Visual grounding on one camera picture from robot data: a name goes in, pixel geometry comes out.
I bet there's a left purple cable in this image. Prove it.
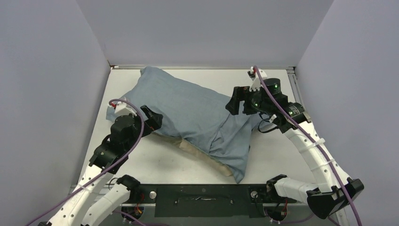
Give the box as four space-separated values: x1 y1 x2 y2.
24 98 170 226

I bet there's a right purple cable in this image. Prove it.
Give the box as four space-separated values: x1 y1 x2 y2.
253 65 364 226

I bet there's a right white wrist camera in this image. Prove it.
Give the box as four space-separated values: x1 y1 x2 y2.
247 66 268 92

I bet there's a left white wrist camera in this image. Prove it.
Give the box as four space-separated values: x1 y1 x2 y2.
107 101 132 118

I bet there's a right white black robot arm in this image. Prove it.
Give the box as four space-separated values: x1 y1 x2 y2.
225 78 364 219

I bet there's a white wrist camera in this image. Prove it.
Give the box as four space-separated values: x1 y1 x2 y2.
107 101 132 118
247 66 268 92

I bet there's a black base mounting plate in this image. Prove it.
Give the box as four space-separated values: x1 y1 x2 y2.
122 184 295 218

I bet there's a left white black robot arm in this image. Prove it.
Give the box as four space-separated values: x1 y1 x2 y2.
39 102 163 226

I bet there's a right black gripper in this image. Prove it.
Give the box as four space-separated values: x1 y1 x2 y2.
226 85 272 115

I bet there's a purple cable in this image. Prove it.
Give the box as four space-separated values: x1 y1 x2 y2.
253 65 364 226
24 98 170 226

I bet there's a cream white pillow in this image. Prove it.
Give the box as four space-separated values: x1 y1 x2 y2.
153 133 233 177

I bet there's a patchwork and blue pillowcase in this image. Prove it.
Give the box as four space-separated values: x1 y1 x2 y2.
106 66 262 183

